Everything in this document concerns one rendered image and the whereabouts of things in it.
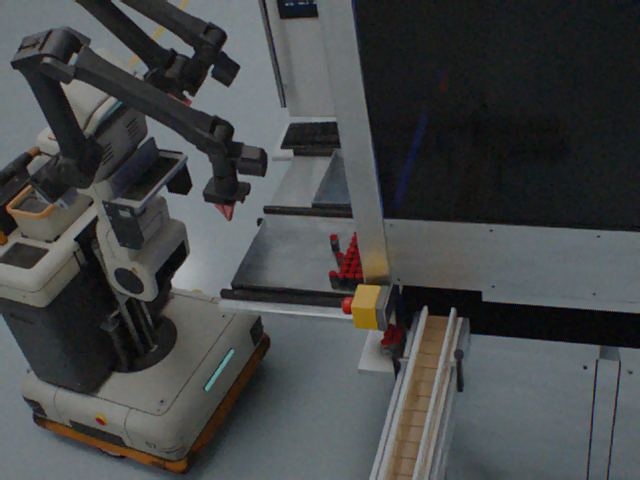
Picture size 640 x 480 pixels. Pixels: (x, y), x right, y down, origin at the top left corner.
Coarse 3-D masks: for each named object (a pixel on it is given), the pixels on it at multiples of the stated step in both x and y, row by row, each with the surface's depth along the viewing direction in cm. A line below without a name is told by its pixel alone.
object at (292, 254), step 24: (264, 240) 227; (288, 240) 226; (312, 240) 224; (240, 264) 216; (264, 264) 220; (288, 264) 218; (312, 264) 217; (336, 264) 215; (240, 288) 212; (264, 288) 209; (288, 288) 207; (312, 288) 210
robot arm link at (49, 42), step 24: (24, 48) 174; (48, 48) 168; (72, 48) 172; (24, 72) 175; (48, 96) 181; (48, 120) 188; (72, 120) 190; (72, 144) 194; (96, 144) 204; (72, 168) 198
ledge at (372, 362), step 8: (368, 336) 195; (376, 336) 194; (368, 344) 193; (376, 344) 192; (368, 352) 191; (376, 352) 190; (360, 360) 189; (368, 360) 189; (376, 360) 189; (384, 360) 188; (360, 368) 188; (368, 368) 187; (376, 368) 187; (384, 368) 186; (392, 368) 186; (384, 376) 187; (392, 376) 186
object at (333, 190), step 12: (336, 156) 250; (336, 168) 248; (324, 180) 241; (336, 180) 243; (324, 192) 240; (336, 192) 239; (348, 192) 238; (312, 204) 232; (324, 204) 231; (336, 204) 230; (348, 204) 229
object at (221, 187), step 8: (216, 176) 193; (224, 176) 193; (232, 176) 194; (208, 184) 199; (216, 184) 195; (224, 184) 194; (232, 184) 195; (240, 184) 199; (248, 184) 199; (208, 192) 197; (216, 192) 197; (224, 192) 195; (232, 192) 196; (240, 192) 197; (240, 200) 195
